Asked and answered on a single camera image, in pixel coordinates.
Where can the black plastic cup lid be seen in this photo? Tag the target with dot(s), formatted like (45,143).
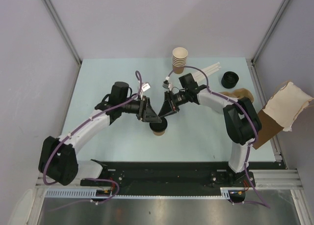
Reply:
(159,127)

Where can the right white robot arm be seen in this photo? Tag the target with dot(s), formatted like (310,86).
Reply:
(241,120)

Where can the stack of brown paper cups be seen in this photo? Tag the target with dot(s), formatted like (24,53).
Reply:
(179,57)

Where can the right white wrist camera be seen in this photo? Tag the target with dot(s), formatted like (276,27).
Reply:
(166,85)

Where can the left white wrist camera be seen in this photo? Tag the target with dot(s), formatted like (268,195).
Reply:
(145,86)

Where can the brown paper coffee cup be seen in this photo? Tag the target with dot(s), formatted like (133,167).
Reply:
(158,133)

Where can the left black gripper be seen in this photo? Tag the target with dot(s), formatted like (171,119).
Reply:
(145,113)

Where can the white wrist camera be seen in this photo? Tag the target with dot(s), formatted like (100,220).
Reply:
(145,86)
(166,85)

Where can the brown paper takeout bag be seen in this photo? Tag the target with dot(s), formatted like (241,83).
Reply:
(281,110)

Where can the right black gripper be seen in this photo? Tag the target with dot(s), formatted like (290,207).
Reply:
(169,107)

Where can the brown cardboard cup carrier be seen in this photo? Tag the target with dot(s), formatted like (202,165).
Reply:
(239,94)

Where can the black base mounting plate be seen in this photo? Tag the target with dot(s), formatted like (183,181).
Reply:
(168,178)

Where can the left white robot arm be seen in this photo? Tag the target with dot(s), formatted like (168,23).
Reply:
(58,159)

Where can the bundle of white straws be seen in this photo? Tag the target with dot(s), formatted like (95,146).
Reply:
(199,76)

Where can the white slotted cable duct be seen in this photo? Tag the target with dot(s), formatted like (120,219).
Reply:
(96,195)

